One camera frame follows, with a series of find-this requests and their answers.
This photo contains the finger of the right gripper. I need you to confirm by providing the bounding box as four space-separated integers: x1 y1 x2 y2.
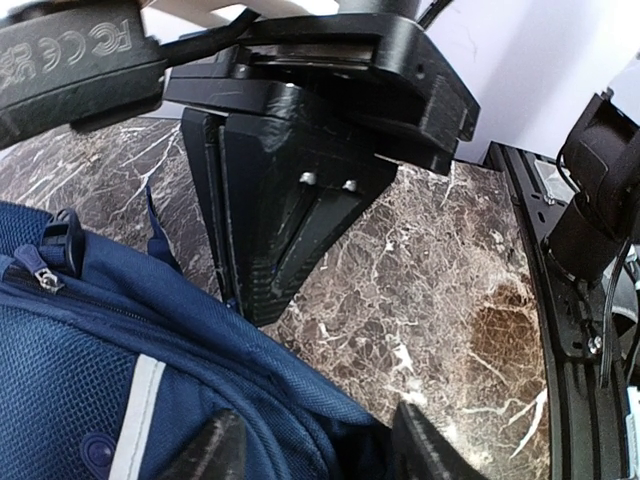
180 108 235 305

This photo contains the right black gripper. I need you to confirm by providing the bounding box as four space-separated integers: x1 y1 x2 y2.
165 13 480 325

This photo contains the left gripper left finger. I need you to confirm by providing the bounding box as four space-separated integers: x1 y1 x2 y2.
159 409 247 480

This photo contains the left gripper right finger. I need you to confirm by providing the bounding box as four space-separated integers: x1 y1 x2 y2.
392 402 486 480

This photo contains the navy blue student backpack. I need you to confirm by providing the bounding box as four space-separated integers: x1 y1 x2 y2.
1 203 394 479

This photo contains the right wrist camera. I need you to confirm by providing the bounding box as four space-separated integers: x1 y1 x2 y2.
1 1 167 148

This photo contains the black front rail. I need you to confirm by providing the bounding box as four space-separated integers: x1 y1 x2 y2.
486 142 637 479

